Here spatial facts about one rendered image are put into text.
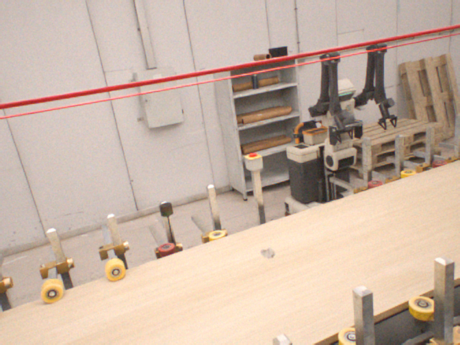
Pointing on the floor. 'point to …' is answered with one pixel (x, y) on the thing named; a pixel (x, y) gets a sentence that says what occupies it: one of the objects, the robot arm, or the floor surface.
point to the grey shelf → (241, 181)
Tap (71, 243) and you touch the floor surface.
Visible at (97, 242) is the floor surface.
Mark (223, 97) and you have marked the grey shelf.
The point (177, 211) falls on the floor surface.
